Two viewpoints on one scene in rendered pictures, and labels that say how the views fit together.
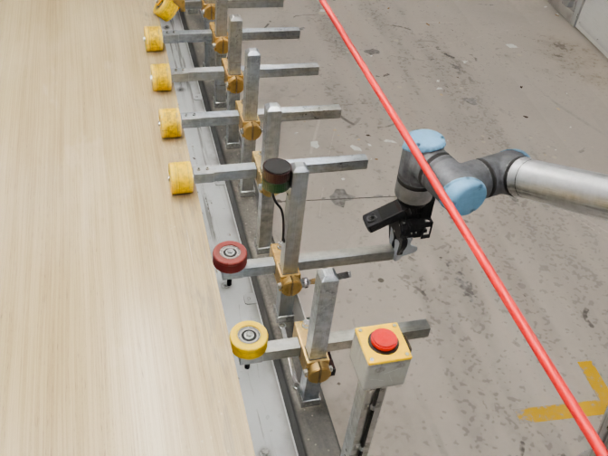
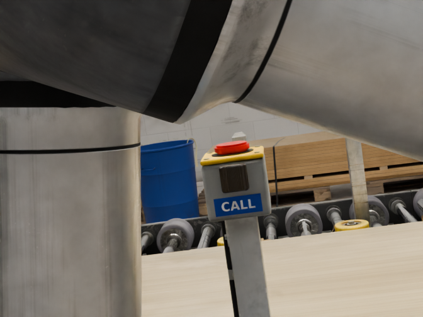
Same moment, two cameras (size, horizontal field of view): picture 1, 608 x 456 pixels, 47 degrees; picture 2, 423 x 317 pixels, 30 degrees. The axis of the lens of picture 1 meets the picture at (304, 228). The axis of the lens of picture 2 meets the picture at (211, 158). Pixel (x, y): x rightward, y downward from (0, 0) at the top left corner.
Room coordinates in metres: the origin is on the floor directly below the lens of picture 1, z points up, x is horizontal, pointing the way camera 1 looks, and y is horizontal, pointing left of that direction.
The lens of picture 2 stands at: (1.02, -0.96, 1.32)
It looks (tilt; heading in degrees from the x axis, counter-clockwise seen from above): 7 degrees down; 114
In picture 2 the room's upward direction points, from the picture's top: 8 degrees counter-clockwise
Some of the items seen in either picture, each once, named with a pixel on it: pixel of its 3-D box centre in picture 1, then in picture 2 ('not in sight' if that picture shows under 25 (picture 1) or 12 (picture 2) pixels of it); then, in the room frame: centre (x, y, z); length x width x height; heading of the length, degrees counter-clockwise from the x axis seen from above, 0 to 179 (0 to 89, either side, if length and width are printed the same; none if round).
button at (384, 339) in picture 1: (384, 340); (232, 150); (0.68, -0.14, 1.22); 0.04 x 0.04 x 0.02
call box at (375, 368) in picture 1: (379, 357); (236, 185); (0.68, -0.14, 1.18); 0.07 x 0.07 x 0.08; 19
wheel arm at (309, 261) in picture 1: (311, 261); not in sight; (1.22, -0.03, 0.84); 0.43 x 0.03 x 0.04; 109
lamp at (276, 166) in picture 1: (274, 205); not in sight; (1.15, 0.07, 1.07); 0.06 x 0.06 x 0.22; 19
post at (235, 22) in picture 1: (233, 89); not in sight; (1.87, 0.27, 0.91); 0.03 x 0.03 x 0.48; 19
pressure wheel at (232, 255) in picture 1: (229, 267); not in sight; (1.16, 0.16, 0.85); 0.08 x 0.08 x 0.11
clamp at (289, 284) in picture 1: (284, 269); not in sight; (1.18, 0.04, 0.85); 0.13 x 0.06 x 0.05; 19
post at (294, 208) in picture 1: (290, 248); not in sight; (1.16, 0.03, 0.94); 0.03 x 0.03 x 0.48; 19
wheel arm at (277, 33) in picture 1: (227, 34); not in sight; (2.16, 0.34, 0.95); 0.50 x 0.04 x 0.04; 109
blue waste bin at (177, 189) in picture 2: not in sight; (169, 183); (-2.03, 4.99, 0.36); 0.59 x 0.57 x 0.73; 105
